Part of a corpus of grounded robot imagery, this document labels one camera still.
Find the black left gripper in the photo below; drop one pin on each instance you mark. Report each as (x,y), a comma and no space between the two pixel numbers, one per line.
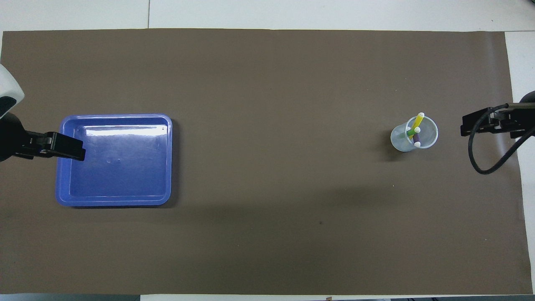
(10,138)

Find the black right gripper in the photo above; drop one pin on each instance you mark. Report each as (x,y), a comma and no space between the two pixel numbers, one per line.
(527,123)

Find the yellow pen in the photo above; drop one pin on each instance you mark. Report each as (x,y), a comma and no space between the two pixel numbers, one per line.
(417,121)

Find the purple pen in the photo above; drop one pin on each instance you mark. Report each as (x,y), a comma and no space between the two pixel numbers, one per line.
(416,139)

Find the green pen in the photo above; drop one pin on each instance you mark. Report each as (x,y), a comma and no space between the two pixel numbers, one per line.
(411,133)

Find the blue plastic tray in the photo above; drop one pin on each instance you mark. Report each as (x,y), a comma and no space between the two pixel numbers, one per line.
(121,167)

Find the clear plastic cup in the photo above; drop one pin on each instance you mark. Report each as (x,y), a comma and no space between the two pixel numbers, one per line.
(400,142)

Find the brown table mat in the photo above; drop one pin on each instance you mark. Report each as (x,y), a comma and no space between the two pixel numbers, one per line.
(267,83)

